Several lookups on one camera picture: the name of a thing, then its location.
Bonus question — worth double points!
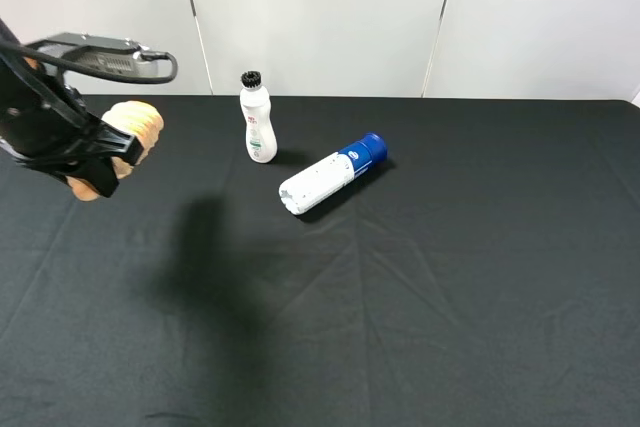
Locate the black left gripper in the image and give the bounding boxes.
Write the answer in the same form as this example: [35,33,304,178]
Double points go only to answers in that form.
[1,59,141,198]

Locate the sliced bread loaf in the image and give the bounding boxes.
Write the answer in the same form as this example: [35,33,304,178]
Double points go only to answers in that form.
[68,100,165,203]

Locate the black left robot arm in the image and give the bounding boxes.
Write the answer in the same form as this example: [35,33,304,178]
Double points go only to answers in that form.
[1,24,143,197]

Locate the white bottle black cap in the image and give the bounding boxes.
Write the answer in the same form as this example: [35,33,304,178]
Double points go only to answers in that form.
[240,71,277,164]

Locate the white blue cylindrical can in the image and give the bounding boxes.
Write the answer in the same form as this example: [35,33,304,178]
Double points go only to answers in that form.
[278,132,388,216]

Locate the black tablecloth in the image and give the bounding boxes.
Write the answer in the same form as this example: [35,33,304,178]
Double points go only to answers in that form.
[1,97,639,426]

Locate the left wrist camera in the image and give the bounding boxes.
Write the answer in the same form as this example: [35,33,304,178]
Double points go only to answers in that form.
[28,32,159,78]

